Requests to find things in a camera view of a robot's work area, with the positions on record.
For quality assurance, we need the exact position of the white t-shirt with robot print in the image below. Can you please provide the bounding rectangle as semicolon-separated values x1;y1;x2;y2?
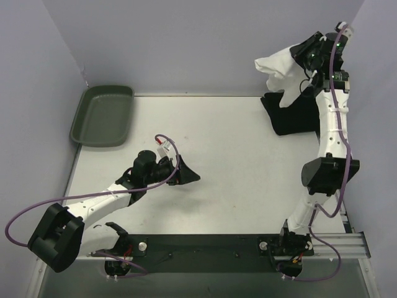
254;46;306;108

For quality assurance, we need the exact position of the black t-shirt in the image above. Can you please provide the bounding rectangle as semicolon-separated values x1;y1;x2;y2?
261;88;320;136

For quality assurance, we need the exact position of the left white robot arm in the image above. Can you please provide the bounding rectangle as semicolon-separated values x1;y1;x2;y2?
27;150;200;273

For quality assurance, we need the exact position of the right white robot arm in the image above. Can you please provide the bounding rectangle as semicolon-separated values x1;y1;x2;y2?
285;24;360;235

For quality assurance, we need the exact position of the dark green plastic tray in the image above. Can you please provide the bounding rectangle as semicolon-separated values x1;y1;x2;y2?
69;85;134;148

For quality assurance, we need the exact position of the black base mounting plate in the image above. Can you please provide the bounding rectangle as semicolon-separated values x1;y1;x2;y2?
93;234;314;275

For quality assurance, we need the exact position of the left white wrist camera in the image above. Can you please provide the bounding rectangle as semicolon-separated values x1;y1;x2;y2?
157;139;173;158

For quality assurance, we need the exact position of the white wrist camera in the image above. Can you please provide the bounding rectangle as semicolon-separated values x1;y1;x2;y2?
335;21;354;38
157;139;173;158

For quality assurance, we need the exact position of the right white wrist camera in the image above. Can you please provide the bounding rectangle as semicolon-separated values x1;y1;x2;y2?
335;21;354;38

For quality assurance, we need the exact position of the aluminium extrusion rail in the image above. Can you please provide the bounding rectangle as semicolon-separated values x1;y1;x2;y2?
304;232;371;259

